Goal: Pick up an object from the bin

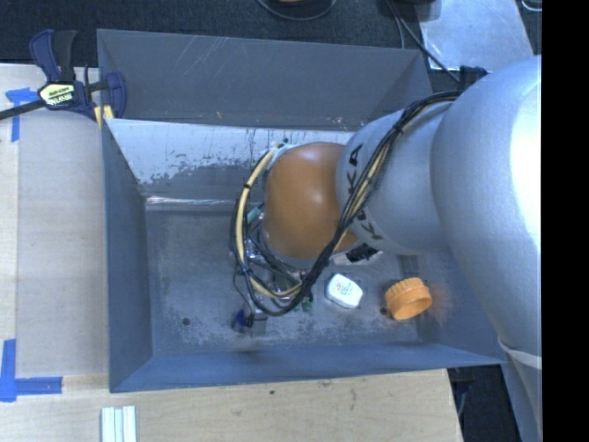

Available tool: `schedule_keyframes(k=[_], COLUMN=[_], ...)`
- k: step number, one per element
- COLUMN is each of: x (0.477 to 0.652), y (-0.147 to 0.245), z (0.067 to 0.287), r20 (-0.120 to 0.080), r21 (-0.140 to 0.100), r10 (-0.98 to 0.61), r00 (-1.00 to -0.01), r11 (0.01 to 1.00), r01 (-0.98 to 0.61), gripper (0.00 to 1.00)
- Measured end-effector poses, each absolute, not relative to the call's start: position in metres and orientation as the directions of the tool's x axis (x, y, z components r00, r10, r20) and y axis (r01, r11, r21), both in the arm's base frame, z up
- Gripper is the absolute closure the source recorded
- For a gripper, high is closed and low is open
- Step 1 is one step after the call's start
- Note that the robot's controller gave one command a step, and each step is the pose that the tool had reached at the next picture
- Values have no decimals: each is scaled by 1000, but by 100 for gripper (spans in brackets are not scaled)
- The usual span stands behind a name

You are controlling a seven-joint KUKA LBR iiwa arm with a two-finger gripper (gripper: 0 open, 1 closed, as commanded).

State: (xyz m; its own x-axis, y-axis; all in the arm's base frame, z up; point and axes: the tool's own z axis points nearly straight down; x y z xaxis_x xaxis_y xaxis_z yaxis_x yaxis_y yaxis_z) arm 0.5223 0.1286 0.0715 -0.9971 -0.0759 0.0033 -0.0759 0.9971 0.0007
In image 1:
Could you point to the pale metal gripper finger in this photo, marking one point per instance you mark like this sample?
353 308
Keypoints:
257 322

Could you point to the small blue thing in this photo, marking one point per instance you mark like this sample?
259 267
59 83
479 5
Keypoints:
239 319

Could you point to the white oval box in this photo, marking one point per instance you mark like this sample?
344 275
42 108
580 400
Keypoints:
344 291

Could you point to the grey metal bin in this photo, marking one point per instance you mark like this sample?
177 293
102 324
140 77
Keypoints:
193 256

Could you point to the pale wood flat board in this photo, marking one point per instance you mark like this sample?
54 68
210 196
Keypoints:
60 247

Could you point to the black cylinder on white bracket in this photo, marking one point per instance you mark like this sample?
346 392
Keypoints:
356 255

